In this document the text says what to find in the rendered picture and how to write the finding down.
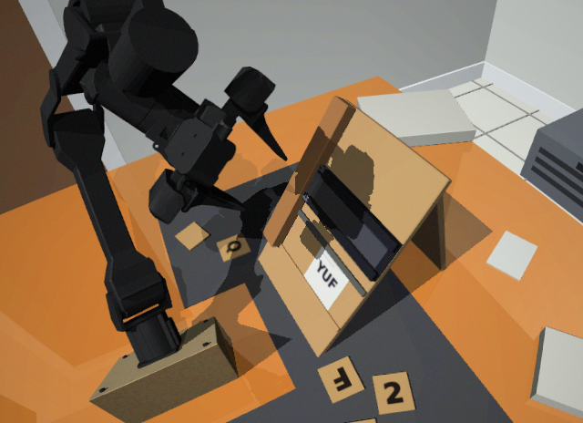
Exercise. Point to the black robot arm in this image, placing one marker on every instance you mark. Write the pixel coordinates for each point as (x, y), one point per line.
(123, 54)

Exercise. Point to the white paper ticket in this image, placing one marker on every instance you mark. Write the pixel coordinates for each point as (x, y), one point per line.
(326, 278)

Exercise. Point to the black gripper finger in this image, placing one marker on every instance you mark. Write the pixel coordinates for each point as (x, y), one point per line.
(259, 126)
(213, 196)

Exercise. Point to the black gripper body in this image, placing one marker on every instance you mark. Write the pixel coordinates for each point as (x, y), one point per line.
(171, 192)

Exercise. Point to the white flat rectangular card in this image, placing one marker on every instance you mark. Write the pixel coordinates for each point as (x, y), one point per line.
(512, 255)

